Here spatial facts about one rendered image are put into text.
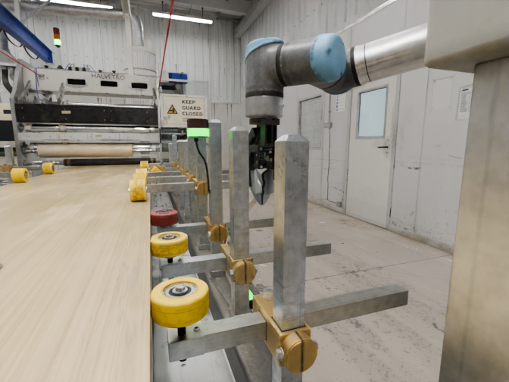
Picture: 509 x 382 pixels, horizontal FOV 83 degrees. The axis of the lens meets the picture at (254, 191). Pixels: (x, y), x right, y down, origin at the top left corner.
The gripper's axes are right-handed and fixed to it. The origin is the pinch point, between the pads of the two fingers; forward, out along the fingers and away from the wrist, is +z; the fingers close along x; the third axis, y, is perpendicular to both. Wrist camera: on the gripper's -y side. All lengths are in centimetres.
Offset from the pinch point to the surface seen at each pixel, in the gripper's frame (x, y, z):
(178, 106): 3, -244, -52
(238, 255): -8.9, 9.5, 10.2
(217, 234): -8.9, -12.7, 12.3
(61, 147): -104, -248, -11
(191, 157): -9, -65, -8
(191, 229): -15.5, -19.7, 12.0
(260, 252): -2.0, 4.9, 12.1
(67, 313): -36.9, 29.1, 6.8
